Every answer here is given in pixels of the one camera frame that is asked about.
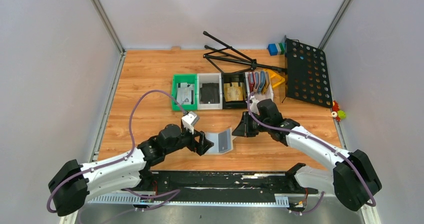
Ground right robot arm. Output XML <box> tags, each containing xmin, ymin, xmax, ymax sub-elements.
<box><xmin>232</xmin><ymin>99</ymin><xmax>382</xmax><ymax>211</ymax></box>

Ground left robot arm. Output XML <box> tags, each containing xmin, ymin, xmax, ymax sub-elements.
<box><xmin>46</xmin><ymin>124</ymin><xmax>214</xmax><ymax>216</ymax></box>

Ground gold cards stack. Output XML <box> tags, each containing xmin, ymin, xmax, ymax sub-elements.
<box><xmin>224</xmin><ymin>82</ymin><xmax>245</xmax><ymax>102</ymax></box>

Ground white bin with card holders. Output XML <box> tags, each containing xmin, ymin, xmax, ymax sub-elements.
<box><xmin>243</xmin><ymin>70</ymin><xmax>274</xmax><ymax>101</ymax></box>

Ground black cards stack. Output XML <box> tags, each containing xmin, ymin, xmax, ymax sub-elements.
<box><xmin>199</xmin><ymin>83</ymin><xmax>220</xmax><ymax>104</ymax></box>

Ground white bin with black cards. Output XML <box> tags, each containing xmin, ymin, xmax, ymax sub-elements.
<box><xmin>196</xmin><ymin>73</ymin><xmax>223</xmax><ymax>110</ymax></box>

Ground red card holder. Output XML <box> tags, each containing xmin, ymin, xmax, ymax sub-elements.
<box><xmin>247</xmin><ymin>72</ymin><xmax>256</xmax><ymax>93</ymax></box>

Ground blue card holder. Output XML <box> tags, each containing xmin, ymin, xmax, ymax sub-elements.
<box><xmin>257</xmin><ymin>71</ymin><xmax>266</xmax><ymax>94</ymax></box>

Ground white cards stack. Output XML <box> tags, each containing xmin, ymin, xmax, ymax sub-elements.
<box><xmin>176</xmin><ymin>82</ymin><xmax>195</xmax><ymax>105</ymax></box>

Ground black tripod legs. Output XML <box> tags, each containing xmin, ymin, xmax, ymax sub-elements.
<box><xmin>202</xmin><ymin>31</ymin><xmax>288</xmax><ymax>74</ymax></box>

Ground green bin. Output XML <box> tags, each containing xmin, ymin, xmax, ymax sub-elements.
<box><xmin>171</xmin><ymin>74</ymin><xmax>200</xmax><ymax>111</ymax></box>

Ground black music stand desk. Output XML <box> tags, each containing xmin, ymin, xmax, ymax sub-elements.
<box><xmin>284</xmin><ymin>38</ymin><xmax>333</xmax><ymax>108</ymax></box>

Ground blue green toy block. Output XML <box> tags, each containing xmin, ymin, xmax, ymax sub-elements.
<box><xmin>267</xmin><ymin>43</ymin><xmax>286</xmax><ymax>56</ymax></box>

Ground red green toy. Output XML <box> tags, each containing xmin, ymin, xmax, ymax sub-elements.
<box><xmin>331</xmin><ymin>101</ymin><xmax>347</xmax><ymax>122</ymax></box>

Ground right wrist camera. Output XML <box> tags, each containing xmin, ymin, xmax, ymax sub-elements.
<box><xmin>248</xmin><ymin>95</ymin><xmax>260</xmax><ymax>115</ymax></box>

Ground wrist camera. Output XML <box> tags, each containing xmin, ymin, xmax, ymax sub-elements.
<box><xmin>248</xmin><ymin>95</ymin><xmax>260</xmax><ymax>115</ymax></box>
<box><xmin>181</xmin><ymin>111</ymin><xmax>200</xmax><ymax>134</ymax></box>

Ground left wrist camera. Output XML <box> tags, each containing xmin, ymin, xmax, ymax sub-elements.
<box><xmin>181</xmin><ymin>111</ymin><xmax>200</xmax><ymax>134</ymax></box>

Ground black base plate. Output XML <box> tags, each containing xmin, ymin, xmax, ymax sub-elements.
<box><xmin>131</xmin><ymin>170</ymin><xmax>318</xmax><ymax>202</ymax></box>

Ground yellow triangle frame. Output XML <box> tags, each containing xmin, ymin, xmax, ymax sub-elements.
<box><xmin>264</xmin><ymin>69</ymin><xmax>286</xmax><ymax>89</ymax></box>

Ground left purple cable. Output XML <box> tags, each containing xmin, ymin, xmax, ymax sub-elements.
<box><xmin>46</xmin><ymin>89</ymin><xmax>188</xmax><ymax>224</ymax></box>

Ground white slotted cable duct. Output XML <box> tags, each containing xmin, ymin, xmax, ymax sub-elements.
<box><xmin>88</xmin><ymin>192</ymin><xmax>290</xmax><ymax>208</ymax></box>

